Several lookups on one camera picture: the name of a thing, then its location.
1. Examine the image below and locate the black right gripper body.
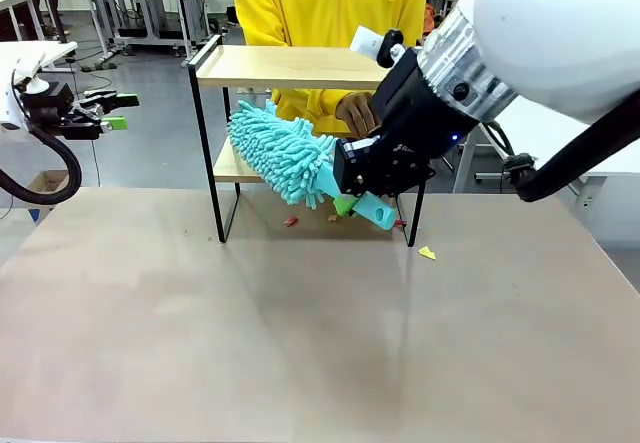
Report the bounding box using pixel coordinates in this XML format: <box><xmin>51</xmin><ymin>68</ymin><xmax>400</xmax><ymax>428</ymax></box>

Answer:
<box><xmin>371</xmin><ymin>45</ymin><xmax>482</xmax><ymax>165</ymax></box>

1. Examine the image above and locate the wooden two-tier black-framed shelf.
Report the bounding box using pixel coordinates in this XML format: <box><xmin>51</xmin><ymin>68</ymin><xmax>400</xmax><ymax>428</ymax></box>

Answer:
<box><xmin>187</xmin><ymin>34</ymin><xmax>427</xmax><ymax>248</ymax></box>

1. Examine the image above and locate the person in yellow hoodie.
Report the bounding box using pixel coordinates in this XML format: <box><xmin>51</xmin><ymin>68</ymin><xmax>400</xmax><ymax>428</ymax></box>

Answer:
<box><xmin>232</xmin><ymin>0</ymin><xmax>430</xmax><ymax>137</ymax></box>

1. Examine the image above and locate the teal microfibre duster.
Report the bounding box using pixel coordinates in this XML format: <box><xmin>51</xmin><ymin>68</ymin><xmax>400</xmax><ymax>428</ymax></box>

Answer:
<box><xmin>226</xmin><ymin>98</ymin><xmax>400</xmax><ymax>233</ymax></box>

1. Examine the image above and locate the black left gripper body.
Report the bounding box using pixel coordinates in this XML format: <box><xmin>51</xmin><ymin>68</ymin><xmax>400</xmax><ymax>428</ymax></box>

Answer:
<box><xmin>22</xmin><ymin>81</ymin><xmax>102</xmax><ymax>141</ymax></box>

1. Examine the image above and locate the black pole stand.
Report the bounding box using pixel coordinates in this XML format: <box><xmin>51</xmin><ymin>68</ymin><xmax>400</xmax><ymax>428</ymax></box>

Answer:
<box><xmin>38</xmin><ymin>0</ymin><xmax>70</xmax><ymax>46</ymax></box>

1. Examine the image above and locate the cardboard box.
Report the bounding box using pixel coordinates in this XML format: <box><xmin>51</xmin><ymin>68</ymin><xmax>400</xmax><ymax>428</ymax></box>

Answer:
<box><xmin>26</xmin><ymin>168</ymin><xmax>70</xmax><ymax>210</ymax></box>

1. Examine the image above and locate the black corrugated cable hose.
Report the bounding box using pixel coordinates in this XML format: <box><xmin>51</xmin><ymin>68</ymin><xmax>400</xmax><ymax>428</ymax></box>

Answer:
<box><xmin>0</xmin><ymin>121</ymin><xmax>83</xmax><ymax>208</ymax></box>
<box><xmin>502</xmin><ymin>107</ymin><xmax>640</xmax><ymax>204</ymax></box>

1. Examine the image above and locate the person's right hand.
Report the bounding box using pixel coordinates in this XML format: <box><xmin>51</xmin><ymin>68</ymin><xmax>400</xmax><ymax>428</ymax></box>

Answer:
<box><xmin>335</xmin><ymin>89</ymin><xmax>380</xmax><ymax>137</ymax></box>

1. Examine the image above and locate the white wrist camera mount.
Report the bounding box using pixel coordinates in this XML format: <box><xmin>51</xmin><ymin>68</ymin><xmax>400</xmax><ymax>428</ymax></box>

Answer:
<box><xmin>348</xmin><ymin>24</ymin><xmax>407</xmax><ymax>70</ymax></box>
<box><xmin>10</xmin><ymin>54</ymin><xmax>50</xmax><ymax>96</ymax></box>

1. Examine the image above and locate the white table with white legs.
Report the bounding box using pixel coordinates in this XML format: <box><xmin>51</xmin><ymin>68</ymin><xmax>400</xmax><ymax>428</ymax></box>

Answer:
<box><xmin>451</xmin><ymin>97</ymin><xmax>640</xmax><ymax>224</ymax></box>

